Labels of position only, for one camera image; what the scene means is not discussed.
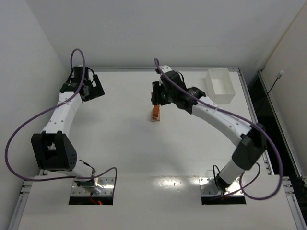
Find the black wall cable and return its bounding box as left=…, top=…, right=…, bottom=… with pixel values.
left=266, top=70, right=284, bottom=95

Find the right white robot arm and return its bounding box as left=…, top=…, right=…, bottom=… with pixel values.
left=151, top=81, right=266, bottom=192

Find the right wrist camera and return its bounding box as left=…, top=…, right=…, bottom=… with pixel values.
left=155, top=65, right=187, bottom=91

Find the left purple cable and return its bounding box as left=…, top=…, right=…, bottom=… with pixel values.
left=4, top=48, right=118, bottom=190

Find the dark red arch block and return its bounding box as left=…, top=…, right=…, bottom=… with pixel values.
left=152, top=105, right=160, bottom=118

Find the white perforated box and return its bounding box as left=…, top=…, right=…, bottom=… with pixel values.
left=205, top=68, right=236, bottom=105

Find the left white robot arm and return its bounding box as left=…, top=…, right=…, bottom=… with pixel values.
left=31, top=67, right=105, bottom=193

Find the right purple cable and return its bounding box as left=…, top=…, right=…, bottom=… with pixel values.
left=153, top=57, right=284, bottom=200

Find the purple cable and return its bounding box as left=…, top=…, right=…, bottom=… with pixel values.
left=4, top=48, right=118, bottom=190
left=153, top=57, right=284, bottom=200

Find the metal base plate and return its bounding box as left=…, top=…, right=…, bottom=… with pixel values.
left=199, top=177, right=244, bottom=198
left=71, top=177, right=115, bottom=197

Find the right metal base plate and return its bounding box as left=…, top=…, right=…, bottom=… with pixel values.
left=199, top=177, right=244, bottom=198

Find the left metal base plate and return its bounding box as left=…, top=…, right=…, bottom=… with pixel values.
left=71, top=177, right=115, bottom=197

